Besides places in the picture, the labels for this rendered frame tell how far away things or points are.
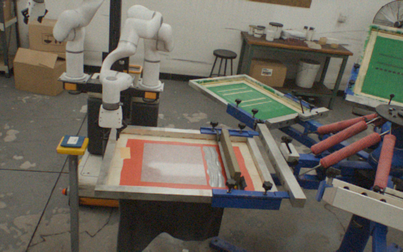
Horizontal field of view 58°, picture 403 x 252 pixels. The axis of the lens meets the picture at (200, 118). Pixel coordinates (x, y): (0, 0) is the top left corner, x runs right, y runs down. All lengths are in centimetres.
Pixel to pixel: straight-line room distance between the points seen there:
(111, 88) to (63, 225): 150
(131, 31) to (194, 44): 382
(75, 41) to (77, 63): 12
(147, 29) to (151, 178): 67
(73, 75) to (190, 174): 93
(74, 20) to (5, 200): 166
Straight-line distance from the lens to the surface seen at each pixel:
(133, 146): 189
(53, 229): 285
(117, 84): 159
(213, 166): 179
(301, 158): 188
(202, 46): 551
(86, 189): 284
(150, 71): 211
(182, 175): 170
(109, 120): 167
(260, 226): 301
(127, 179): 165
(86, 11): 202
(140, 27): 170
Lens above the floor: 192
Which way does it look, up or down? 25 degrees down
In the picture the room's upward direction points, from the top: 9 degrees clockwise
